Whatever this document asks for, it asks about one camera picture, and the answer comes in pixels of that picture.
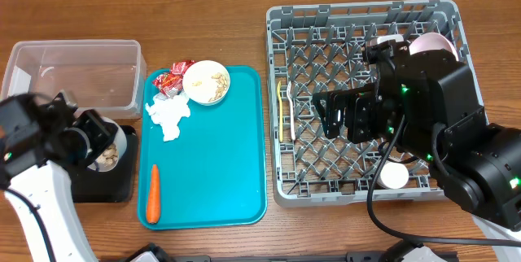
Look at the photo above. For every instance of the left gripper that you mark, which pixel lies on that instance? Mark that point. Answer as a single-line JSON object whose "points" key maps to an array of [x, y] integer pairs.
{"points": [[105, 131]]}

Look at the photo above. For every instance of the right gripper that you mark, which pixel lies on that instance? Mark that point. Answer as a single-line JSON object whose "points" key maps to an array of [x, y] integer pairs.
{"points": [[354, 102]]}

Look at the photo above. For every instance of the grey bowl with rice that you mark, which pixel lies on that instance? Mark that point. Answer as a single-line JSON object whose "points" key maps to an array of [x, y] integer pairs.
{"points": [[109, 159]]}

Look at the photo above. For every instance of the white plastic fork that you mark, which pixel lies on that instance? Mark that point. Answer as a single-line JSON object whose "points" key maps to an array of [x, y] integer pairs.
{"points": [[291, 109]]}

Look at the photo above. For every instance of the yellow plastic spoon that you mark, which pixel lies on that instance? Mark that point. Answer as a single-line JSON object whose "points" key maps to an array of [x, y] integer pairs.
{"points": [[280, 111]]}

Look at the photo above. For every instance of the white cup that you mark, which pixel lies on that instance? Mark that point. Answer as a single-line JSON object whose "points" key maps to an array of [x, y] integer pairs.
{"points": [[393, 176]]}

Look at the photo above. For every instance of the pink round plate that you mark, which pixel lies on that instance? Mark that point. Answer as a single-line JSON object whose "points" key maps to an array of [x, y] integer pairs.
{"points": [[432, 41]]}

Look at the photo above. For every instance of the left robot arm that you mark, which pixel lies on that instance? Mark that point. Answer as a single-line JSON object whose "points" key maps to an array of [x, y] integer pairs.
{"points": [[40, 144]]}

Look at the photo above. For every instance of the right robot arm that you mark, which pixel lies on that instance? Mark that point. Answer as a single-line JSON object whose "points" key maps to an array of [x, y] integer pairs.
{"points": [[426, 104]]}

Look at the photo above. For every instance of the grey dishwasher rack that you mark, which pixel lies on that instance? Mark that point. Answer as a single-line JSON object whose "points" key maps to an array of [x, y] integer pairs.
{"points": [[318, 48]]}

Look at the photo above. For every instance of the black tray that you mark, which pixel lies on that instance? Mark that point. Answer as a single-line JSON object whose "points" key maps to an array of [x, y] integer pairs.
{"points": [[114, 186]]}

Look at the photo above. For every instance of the clear plastic bin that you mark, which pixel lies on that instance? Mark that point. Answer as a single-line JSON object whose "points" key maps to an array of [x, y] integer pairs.
{"points": [[107, 75]]}

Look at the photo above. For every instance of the crumpled white napkin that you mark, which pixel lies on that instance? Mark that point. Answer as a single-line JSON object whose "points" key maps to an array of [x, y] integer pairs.
{"points": [[167, 113]]}

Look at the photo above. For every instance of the orange carrot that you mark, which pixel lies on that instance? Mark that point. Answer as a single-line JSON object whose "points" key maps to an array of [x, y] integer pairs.
{"points": [[154, 200]]}

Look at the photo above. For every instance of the red snack wrapper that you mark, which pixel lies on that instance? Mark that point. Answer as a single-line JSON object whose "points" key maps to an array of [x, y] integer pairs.
{"points": [[170, 83]]}

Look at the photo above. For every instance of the white bowl with nuts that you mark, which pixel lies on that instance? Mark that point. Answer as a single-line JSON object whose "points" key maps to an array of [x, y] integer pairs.
{"points": [[206, 82]]}

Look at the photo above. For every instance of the teal serving tray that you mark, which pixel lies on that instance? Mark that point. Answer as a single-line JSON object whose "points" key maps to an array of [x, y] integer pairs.
{"points": [[214, 173]]}

